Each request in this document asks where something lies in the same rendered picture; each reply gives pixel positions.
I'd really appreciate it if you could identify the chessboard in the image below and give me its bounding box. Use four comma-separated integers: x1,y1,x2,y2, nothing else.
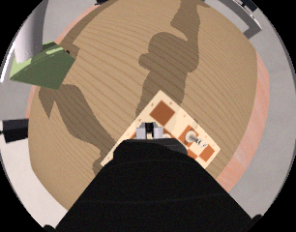
101,90,220,168

